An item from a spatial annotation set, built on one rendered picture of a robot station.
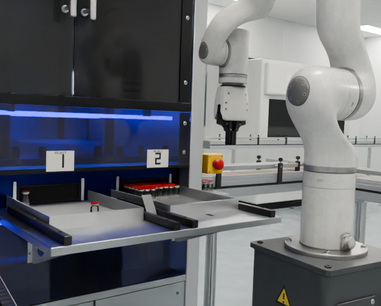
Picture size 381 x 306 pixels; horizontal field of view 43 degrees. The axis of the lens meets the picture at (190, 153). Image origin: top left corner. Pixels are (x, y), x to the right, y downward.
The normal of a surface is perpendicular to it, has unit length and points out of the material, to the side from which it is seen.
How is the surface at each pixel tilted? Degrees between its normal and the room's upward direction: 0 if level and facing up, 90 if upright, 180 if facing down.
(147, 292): 90
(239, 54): 90
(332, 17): 101
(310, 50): 90
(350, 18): 94
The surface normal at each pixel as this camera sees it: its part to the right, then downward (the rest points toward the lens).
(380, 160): -0.80, 0.01
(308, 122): -0.62, 0.62
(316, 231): -0.60, 0.04
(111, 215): 0.60, 0.07
